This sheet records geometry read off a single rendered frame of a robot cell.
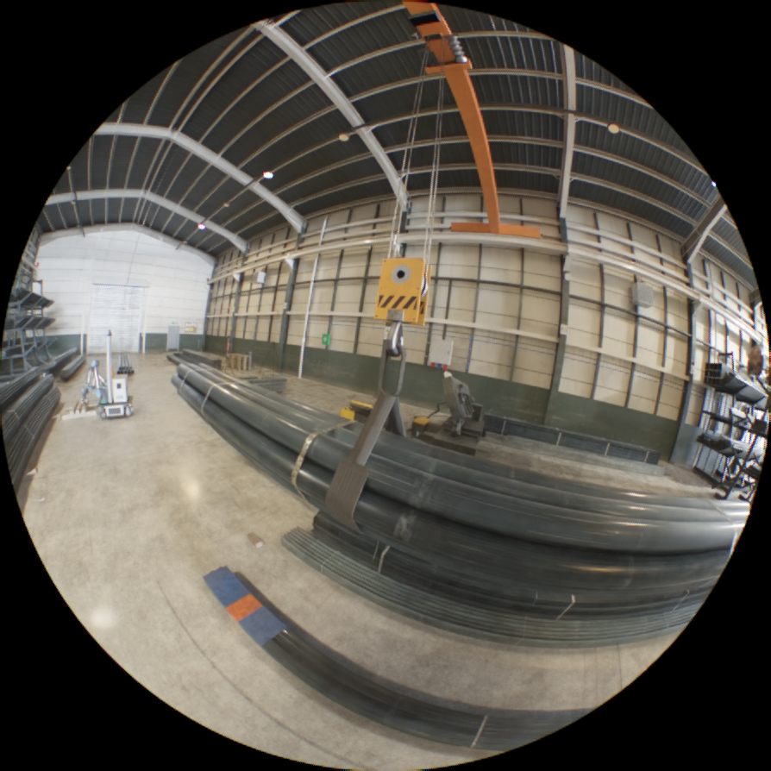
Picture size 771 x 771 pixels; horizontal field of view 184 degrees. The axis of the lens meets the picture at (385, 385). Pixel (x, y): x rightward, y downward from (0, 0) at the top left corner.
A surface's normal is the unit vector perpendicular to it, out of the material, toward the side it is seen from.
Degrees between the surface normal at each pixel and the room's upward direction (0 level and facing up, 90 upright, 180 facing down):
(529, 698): 0
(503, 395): 90
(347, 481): 60
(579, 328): 90
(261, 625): 0
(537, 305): 90
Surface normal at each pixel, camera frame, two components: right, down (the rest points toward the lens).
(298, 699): 0.14, -0.98
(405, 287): -0.45, 0.07
